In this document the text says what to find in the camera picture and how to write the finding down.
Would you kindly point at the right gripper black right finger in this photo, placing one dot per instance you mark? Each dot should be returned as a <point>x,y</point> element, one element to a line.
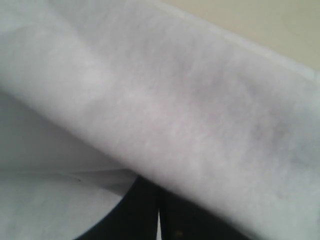
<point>182,220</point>

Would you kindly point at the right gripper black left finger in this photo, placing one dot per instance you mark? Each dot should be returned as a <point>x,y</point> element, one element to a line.
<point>134,218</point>

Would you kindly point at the white t-shirt red lettering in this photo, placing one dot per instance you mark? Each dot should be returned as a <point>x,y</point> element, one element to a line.
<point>97,93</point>

